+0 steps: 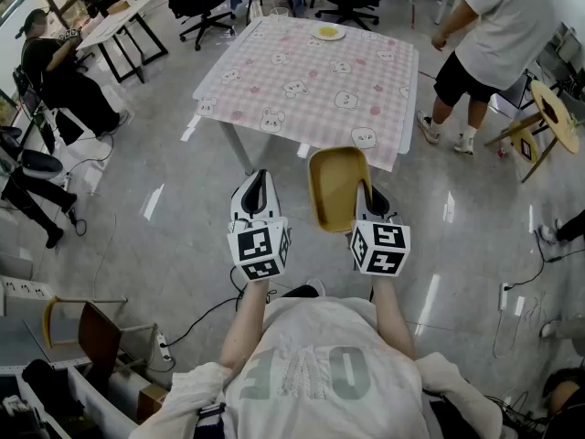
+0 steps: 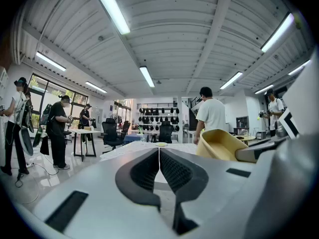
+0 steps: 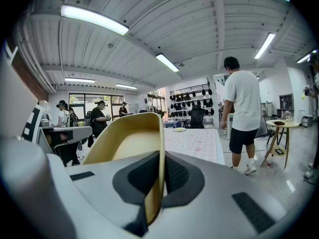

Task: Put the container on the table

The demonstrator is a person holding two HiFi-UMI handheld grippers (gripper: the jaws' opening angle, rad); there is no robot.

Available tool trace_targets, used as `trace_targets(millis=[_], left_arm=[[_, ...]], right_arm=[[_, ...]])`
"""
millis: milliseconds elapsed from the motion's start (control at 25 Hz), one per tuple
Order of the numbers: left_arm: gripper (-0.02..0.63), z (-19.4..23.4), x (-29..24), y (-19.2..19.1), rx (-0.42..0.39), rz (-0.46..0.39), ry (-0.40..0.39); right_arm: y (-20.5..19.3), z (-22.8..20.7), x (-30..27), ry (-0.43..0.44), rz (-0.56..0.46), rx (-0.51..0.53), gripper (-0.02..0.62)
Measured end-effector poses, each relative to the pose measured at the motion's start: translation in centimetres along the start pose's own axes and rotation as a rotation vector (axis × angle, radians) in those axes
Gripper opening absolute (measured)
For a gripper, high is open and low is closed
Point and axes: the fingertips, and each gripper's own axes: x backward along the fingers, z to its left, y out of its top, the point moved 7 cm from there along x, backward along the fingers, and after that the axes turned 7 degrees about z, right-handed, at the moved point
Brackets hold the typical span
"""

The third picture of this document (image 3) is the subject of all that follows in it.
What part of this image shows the black office chair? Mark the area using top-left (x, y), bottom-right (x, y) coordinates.
top-left (189, 105), bottom-right (206, 129)

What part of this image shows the tan rectangular tray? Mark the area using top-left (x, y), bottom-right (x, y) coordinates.
top-left (82, 112), bottom-right (165, 226)

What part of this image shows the round wooden side table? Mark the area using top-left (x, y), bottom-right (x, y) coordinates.
top-left (260, 119), bottom-right (300, 169)

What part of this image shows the long ceiling light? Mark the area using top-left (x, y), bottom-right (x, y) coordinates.
top-left (115, 83), bottom-right (138, 90)
top-left (155, 53), bottom-right (180, 73)
top-left (296, 49), bottom-right (319, 64)
top-left (60, 4), bottom-right (130, 36)
top-left (64, 77), bottom-right (96, 84)
top-left (254, 32), bottom-right (276, 60)

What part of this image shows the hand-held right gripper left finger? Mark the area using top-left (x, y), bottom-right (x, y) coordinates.
top-left (47, 150), bottom-right (165, 239)

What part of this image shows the rack of black bags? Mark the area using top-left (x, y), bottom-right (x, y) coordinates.
top-left (169, 83), bottom-right (215, 117)

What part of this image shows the grey shelf cabinet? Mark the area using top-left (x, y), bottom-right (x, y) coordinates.
top-left (276, 93), bottom-right (295, 119)

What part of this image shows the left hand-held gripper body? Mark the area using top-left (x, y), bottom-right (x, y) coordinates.
top-left (21, 103), bottom-right (54, 154)

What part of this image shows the pink checkered tablecloth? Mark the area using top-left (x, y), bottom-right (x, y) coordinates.
top-left (163, 127), bottom-right (226, 166)

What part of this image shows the pink checked tablecloth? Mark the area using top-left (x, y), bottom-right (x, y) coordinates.
top-left (163, 127), bottom-right (219, 164)

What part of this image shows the white drawer unit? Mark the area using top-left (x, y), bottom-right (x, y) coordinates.
top-left (302, 115), bottom-right (315, 128)

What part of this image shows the blue box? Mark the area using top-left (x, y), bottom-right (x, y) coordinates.
top-left (164, 120), bottom-right (182, 129)

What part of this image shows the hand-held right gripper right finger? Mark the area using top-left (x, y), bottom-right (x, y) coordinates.
top-left (147, 150), bottom-right (288, 239)

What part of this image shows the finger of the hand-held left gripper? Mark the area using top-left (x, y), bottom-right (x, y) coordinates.
top-left (41, 126), bottom-right (93, 145)

